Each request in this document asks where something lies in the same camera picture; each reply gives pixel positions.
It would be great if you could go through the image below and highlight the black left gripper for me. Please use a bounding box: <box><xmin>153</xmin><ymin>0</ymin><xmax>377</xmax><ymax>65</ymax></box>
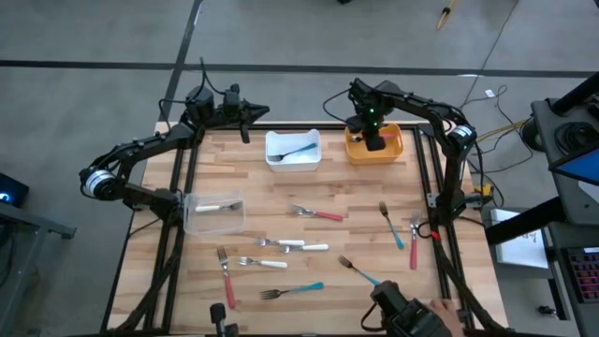
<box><xmin>215</xmin><ymin>84</ymin><xmax>270</xmax><ymax>144</ymax></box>

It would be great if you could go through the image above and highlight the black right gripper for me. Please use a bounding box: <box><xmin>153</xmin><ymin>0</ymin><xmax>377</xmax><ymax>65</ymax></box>
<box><xmin>345</xmin><ymin>103</ymin><xmax>388</xmax><ymax>152</ymax></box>

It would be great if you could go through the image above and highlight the teal-handled fork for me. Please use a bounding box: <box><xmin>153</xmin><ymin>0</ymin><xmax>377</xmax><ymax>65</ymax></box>
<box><xmin>268</xmin><ymin>141</ymin><xmax>319</xmax><ymax>164</ymax></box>
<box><xmin>259</xmin><ymin>281</ymin><xmax>326</xmax><ymax>301</ymax></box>
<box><xmin>377</xmin><ymin>200</ymin><xmax>406</xmax><ymax>251</ymax></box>
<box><xmin>337</xmin><ymin>255</ymin><xmax>383</xmax><ymax>287</ymax></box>

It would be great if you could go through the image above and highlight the clear plastic bin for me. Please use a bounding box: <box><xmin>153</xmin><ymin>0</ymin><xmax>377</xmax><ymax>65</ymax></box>
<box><xmin>183</xmin><ymin>188</ymin><xmax>247</xmax><ymax>237</ymax></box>

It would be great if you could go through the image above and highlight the yellow plastic bin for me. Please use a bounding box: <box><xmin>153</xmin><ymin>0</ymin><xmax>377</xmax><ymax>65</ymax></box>
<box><xmin>343</xmin><ymin>122</ymin><xmax>405</xmax><ymax>166</ymax></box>

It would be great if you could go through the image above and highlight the white plastic bin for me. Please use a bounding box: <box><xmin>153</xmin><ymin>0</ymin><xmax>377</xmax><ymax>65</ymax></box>
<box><xmin>264</xmin><ymin>128</ymin><xmax>323</xmax><ymax>173</ymax></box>

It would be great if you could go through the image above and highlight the yellow wooden stick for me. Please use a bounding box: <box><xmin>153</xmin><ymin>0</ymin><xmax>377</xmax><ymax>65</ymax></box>
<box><xmin>436</xmin><ymin>0</ymin><xmax>459</xmax><ymax>31</ymax></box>

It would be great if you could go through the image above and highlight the dark grey equipment cart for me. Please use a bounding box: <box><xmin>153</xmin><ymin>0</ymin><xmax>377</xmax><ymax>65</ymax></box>
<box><xmin>484</xmin><ymin>69</ymin><xmax>599</xmax><ymax>337</ymax></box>

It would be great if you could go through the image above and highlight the white box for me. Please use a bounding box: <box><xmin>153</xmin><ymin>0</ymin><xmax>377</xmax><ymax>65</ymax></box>
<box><xmin>489</xmin><ymin>208</ymin><xmax>549</xmax><ymax>271</ymax></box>

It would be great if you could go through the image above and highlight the person's hand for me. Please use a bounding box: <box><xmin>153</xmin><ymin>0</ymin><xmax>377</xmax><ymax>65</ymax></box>
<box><xmin>429</xmin><ymin>298</ymin><xmax>465</xmax><ymax>337</ymax></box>

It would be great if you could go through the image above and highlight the blue screen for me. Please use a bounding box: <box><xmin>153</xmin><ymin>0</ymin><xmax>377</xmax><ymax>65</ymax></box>
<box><xmin>548</xmin><ymin>147</ymin><xmax>599</xmax><ymax>187</ymax></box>

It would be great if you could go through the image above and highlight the grey metal stand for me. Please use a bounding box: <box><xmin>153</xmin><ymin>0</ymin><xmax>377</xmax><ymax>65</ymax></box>
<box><xmin>0</xmin><ymin>200</ymin><xmax>79</xmax><ymax>337</ymax></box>

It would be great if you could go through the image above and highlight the black device with blue light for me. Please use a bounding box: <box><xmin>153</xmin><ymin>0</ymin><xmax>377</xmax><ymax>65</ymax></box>
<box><xmin>0</xmin><ymin>171</ymin><xmax>30</xmax><ymax>208</ymax></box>

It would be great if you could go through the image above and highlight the keyboard with red keys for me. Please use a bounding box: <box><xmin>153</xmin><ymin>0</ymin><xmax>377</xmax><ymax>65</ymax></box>
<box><xmin>564</xmin><ymin>246</ymin><xmax>599</xmax><ymax>304</ymax></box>

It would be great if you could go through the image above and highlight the black aluminium table frame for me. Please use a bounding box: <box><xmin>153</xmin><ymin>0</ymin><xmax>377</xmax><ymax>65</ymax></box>
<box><xmin>100</xmin><ymin>122</ymin><xmax>504</xmax><ymax>337</ymax></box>

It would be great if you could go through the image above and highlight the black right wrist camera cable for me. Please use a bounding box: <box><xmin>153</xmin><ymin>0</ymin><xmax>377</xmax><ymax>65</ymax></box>
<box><xmin>321</xmin><ymin>87</ymin><xmax>353</xmax><ymax>125</ymax></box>

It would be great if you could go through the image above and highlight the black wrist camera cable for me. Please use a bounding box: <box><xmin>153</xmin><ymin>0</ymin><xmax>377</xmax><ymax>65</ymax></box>
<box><xmin>321</xmin><ymin>87</ymin><xmax>353</xmax><ymax>125</ymax></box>
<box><xmin>199</xmin><ymin>56</ymin><xmax>228</xmax><ymax>97</ymax></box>

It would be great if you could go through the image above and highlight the black left wrist camera cable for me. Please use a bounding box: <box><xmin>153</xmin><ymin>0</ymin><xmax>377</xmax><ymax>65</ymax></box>
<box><xmin>199</xmin><ymin>56</ymin><xmax>228</xmax><ymax>97</ymax></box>

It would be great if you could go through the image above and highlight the yellow floor cable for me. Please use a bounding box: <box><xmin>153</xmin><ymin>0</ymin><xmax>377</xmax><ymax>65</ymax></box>
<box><xmin>475</xmin><ymin>119</ymin><xmax>529</xmax><ymax>143</ymax></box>

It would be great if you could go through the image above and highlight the long black floor cable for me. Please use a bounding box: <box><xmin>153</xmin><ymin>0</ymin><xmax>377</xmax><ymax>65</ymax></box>
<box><xmin>460</xmin><ymin>0</ymin><xmax>520</xmax><ymax>110</ymax></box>

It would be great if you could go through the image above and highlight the black cable coil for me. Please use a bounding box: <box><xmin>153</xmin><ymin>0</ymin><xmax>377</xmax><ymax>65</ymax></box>
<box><xmin>554</xmin><ymin>120</ymin><xmax>599</xmax><ymax>154</ymax></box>

